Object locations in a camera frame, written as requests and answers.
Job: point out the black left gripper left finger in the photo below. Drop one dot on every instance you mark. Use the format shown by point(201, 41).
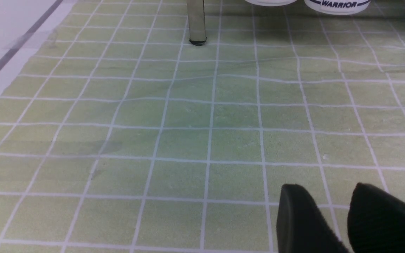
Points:
point(300, 225)

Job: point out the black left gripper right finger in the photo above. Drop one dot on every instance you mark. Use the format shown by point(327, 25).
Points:
point(376, 221)

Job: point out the steel shoe rack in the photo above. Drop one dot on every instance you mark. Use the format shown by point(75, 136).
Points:
point(196, 22)

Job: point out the green checkered tablecloth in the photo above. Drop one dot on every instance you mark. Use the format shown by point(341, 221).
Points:
point(119, 136)

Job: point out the navy sneaker right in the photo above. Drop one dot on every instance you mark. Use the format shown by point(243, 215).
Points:
point(338, 7)

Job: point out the navy sneaker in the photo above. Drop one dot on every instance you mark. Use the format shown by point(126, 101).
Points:
point(271, 3)
point(338, 7)

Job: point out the navy sneaker left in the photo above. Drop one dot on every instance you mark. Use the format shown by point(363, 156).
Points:
point(271, 3)

